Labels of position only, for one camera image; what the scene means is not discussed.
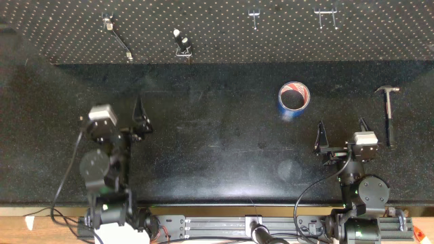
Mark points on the mounting rail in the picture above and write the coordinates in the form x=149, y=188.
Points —
x=217, y=225

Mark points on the wrench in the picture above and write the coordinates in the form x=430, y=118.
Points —
x=118, y=39

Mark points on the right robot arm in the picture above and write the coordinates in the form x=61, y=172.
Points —
x=373, y=194

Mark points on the white tape piece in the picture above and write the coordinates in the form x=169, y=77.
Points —
x=30, y=222

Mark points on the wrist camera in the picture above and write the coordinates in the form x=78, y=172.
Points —
x=102, y=113
x=364, y=138

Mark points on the black and white pliers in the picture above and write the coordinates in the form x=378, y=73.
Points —
x=181, y=42

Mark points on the orange plastic piece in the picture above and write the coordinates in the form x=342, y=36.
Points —
x=419, y=234

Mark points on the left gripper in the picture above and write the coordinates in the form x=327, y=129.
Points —
x=101, y=132

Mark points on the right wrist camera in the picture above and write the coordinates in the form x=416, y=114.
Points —
x=364, y=138

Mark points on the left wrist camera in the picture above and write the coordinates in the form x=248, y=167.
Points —
x=102, y=113

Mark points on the black pegboard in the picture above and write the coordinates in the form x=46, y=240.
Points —
x=237, y=34

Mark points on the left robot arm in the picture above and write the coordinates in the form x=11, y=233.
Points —
x=95, y=169

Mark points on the roll of blue tape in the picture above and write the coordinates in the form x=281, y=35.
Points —
x=283, y=108

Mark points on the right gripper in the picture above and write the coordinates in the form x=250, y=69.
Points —
x=335, y=154

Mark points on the hammer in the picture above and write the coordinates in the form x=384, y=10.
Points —
x=388, y=105

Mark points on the metal hook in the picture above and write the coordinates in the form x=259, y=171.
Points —
x=183, y=55
x=325, y=12
x=254, y=20
x=108, y=15

